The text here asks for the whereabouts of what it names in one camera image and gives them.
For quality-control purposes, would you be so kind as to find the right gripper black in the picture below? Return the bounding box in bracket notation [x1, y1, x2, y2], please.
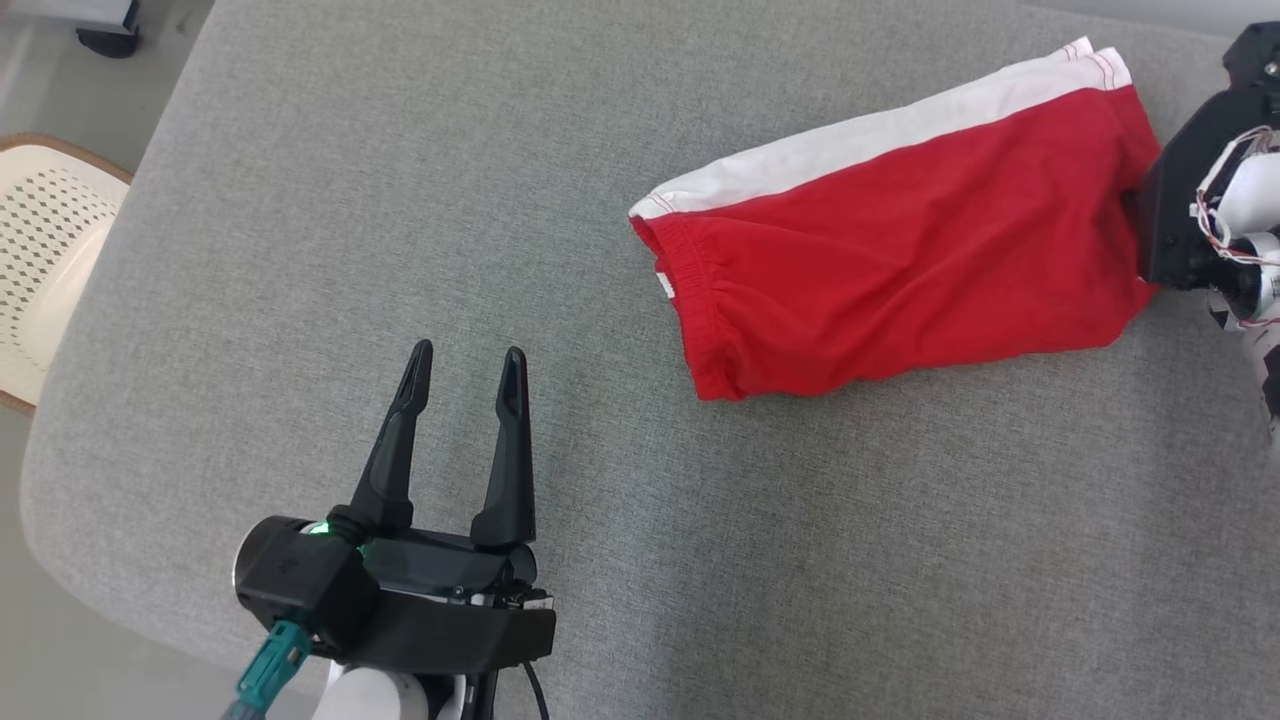
[1137, 88, 1280, 293]

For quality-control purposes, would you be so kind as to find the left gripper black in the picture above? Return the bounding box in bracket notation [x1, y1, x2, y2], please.
[328, 339, 557, 677]

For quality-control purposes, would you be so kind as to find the red shorts white stripe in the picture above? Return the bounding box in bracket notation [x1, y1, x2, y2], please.
[629, 37, 1164, 402]

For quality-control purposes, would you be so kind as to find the white perforated laundry basket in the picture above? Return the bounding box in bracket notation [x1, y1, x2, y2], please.
[0, 133, 135, 417]

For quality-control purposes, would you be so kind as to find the black caster foot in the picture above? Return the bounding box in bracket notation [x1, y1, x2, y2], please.
[74, 0, 143, 60]

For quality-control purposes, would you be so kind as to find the thin white red wire bundle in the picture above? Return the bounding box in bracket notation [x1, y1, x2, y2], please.
[1189, 124, 1280, 333]

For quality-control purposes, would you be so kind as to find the thin black cable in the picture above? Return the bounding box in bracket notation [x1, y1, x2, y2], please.
[470, 658, 552, 720]

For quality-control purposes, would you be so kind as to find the teal cable connector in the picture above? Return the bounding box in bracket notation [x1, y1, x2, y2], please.
[219, 618, 315, 720]

